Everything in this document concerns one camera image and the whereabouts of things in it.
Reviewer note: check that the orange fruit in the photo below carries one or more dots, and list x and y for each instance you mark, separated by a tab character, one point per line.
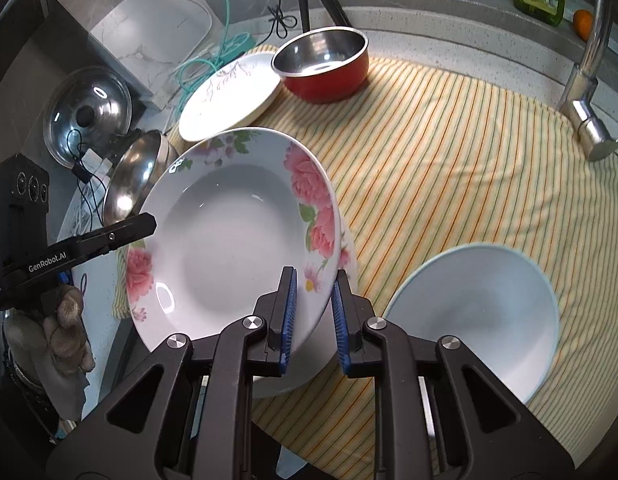
582	25

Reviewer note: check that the yellow striped cloth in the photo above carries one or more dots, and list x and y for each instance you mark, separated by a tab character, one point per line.
439	160

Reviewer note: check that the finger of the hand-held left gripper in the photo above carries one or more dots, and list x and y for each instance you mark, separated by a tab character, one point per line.
119	232

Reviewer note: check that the person's left hand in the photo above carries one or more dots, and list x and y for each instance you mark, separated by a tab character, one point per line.
64	332

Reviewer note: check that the teal power strip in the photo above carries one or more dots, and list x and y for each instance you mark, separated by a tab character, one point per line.
239	44

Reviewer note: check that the red steel bowl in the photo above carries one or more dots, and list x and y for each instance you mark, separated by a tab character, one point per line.
329	85

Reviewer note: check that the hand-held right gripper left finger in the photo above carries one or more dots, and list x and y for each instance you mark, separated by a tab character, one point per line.
289	320

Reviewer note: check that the light blue bowl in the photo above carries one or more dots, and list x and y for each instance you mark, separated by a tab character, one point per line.
469	320

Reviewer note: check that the small black device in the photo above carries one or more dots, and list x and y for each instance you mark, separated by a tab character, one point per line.
81	170

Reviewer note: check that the white plate grey branch print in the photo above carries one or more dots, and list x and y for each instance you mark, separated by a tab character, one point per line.
224	105

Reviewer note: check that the glass pot lid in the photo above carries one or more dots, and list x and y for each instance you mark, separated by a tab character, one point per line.
64	120

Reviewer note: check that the stainless steel bowl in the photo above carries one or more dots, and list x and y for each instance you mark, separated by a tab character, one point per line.
131	175

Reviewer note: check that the steel faucet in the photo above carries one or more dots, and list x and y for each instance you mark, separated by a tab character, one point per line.
586	110

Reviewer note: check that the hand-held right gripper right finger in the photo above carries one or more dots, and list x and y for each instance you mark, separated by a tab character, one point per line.
339	330

